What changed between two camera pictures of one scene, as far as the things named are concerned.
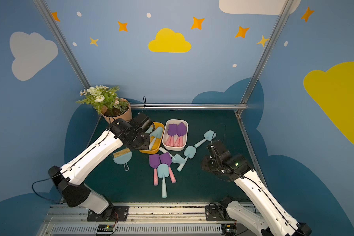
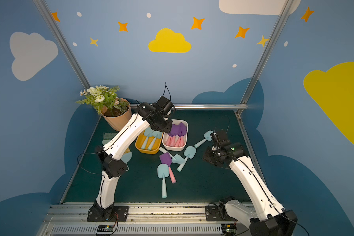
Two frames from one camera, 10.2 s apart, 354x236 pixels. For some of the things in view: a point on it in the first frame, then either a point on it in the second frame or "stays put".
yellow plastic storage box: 156,139 stays put
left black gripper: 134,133 → 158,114
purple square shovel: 172,131 stays put
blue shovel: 210,135 stays put
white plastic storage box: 175,134 stays put
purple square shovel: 154,160 → 176,130
